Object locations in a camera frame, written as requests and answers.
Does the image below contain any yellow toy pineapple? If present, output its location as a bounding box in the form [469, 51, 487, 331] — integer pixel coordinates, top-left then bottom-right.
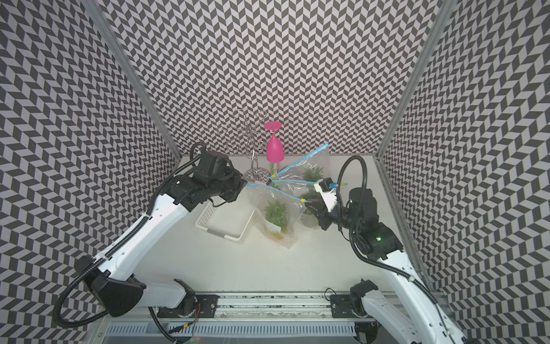
[264, 200, 288, 240]

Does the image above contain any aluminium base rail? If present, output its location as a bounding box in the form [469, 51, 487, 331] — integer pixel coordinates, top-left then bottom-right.
[96, 292, 456, 323]

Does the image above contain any zip-top bag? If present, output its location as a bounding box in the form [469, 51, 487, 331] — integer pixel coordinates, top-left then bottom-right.
[246, 183, 307, 249]
[270, 143, 331, 182]
[273, 177, 338, 230]

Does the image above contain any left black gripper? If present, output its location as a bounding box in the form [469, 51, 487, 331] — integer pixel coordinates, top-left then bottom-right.
[208, 165, 248, 203]

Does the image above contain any pink plastic wine glass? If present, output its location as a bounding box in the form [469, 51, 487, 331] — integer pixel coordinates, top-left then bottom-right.
[264, 121, 284, 163]

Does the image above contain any chrome wire cup stand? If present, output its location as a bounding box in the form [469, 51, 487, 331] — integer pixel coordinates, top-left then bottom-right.
[227, 108, 269, 183]

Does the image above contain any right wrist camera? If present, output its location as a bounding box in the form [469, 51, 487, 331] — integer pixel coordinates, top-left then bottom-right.
[314, 177, 338, 212]

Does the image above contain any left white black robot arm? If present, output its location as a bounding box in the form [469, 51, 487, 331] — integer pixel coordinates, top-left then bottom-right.
[52, 150, 246, 328]

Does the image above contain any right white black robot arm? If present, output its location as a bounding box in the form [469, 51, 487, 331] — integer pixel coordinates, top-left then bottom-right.
[306, 156, 468, 343]

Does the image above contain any white perforated plastic basket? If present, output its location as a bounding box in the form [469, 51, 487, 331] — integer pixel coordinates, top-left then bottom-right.
[196, 193, 255, 244]

